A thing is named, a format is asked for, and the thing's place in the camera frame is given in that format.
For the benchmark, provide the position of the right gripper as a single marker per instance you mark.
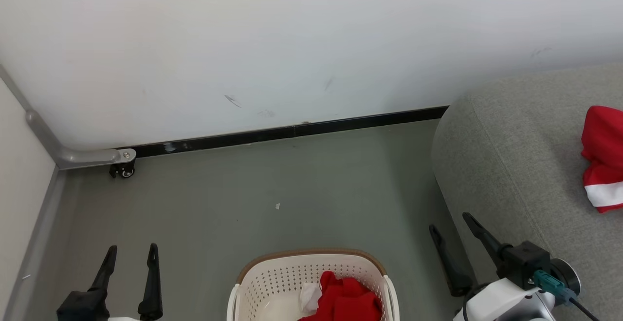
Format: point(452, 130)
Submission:
point(501, 301)

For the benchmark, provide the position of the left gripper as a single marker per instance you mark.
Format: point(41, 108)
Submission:
point(124, 319)

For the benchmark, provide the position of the red garment with striped cuff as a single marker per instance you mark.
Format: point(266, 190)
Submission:
point(350, 301)

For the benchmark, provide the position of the red garment with white band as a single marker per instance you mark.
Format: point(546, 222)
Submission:
point(603, 141)

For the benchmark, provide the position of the grey fabric sofa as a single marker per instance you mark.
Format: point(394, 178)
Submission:
point(511, 155)

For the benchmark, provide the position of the black caster wheel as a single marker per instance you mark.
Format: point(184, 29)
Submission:
point(125, 171)

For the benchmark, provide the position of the grey partition leg with caster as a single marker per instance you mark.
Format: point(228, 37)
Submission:
point(82, 158)

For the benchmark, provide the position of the cream perforated laundry basket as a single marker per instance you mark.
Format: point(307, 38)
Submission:
point(277, 282)

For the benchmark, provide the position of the white cloth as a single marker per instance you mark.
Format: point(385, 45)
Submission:
point(310, 296)

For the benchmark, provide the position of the black baseboard strip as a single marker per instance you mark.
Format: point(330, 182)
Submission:
point(292, 131)

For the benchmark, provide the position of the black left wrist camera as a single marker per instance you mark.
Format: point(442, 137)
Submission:
point(80, 306)

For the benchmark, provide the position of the grey partition bottom rail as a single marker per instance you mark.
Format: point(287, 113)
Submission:
point(36, 238)

